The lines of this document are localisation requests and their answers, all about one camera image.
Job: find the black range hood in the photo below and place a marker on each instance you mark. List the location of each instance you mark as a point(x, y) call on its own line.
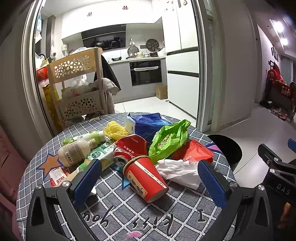
point(104, 39)

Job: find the crushed red can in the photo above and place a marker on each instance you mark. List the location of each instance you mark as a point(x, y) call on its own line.
point(131, 148)

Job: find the beige plastic storage rack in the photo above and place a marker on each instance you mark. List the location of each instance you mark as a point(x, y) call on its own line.
point(74, 66)

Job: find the red white small packet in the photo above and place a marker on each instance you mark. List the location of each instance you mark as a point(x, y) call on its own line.
point(57, 177)

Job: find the black trash bin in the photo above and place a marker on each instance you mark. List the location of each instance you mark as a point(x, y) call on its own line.
point(225, 148)

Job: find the green plastic bag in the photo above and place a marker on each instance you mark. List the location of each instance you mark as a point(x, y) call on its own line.
point(168, 141)

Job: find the red paper cup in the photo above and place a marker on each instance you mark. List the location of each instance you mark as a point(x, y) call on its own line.
point(143, 179)

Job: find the beige cloth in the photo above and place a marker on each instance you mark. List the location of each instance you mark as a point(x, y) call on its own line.
point(108, 85)

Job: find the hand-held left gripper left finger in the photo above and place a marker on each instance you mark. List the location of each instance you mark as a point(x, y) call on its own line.
point(86, 183)

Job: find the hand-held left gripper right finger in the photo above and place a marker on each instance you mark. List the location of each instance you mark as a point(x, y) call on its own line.
point(212, 183)

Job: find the crumpled white tissue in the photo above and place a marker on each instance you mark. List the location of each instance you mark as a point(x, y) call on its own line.
point(178, 172)

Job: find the black jacket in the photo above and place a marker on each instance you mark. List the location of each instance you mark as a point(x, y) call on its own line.
point(111, 74)

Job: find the white sliding door frame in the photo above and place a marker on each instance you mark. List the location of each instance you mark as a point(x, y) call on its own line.
point(205, 69)

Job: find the white plastic bag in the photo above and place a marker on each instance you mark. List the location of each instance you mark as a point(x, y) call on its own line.
point(76, 88)

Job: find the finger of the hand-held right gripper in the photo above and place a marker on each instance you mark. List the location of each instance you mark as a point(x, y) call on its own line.
point(268, 153)
point(292, 144)

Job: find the red snack packet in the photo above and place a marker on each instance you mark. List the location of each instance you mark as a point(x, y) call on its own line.
point(194, 151)

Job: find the person's right hand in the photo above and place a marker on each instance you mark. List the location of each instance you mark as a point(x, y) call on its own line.
point(286, 212)

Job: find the yellow packaging bag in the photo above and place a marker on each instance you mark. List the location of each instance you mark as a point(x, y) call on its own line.
point(50, 106)

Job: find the beige drink bottle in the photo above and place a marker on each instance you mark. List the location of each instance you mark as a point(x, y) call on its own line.
point(72, 153)

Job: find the white tissue pack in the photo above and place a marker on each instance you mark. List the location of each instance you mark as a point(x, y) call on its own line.
point(130, 125)

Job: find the cardboard box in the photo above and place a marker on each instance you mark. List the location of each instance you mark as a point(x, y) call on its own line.
point(161, 92)

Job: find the red basket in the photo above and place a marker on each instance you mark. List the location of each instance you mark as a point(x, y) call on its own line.
point(42, 74)

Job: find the blue plastic bag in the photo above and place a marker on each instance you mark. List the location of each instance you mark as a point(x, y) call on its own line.
point(148, 125)

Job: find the yellow foam fruit net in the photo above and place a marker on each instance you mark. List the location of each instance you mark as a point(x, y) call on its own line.
point(115, 131)

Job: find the round dark wall tray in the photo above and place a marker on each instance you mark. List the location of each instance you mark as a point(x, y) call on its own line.
point(152, 45)

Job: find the pink chair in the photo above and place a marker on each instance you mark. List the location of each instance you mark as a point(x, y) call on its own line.
point(9, 173)

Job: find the green white cleaner bottle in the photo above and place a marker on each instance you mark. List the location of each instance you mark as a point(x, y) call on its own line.
point(101, 154)

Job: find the built-in black oven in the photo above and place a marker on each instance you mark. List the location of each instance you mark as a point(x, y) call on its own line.
point(145, 73)

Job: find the red festive decoration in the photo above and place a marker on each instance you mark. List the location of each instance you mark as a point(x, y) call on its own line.
point(281, 81)

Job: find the green capped white bottle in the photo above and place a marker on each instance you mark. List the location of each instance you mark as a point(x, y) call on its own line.
point(90, 136)

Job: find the white refrigerator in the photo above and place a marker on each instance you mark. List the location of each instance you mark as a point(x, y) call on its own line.
point(182, 83)

